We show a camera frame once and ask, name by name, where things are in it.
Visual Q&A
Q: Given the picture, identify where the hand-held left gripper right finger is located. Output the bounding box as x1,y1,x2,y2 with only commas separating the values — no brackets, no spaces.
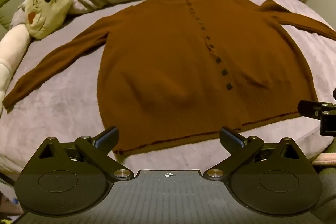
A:
204,127,306,182

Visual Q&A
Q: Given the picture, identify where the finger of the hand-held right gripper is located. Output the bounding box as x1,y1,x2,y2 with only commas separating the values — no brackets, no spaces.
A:
297,100,336,120

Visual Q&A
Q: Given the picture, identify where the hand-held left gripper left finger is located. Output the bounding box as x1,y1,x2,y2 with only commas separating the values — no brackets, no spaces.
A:
31,126,133,183

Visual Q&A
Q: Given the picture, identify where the brown buttoned cardigan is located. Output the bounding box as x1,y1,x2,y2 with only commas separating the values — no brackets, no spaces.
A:
3,0,336,155

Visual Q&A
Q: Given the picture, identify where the pink cloth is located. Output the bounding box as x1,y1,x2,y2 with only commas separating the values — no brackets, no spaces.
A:
312,153,336,166

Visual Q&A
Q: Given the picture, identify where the bed with lilac sheet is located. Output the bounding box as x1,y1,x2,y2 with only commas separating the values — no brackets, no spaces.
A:
0,0,336,174

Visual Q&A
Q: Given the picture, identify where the white long plush body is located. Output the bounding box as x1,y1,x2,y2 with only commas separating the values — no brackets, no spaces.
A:
0,25,31,115

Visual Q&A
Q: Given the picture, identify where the yellow face plush pillow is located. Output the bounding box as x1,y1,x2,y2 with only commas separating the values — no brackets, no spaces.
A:
26,0,74,40

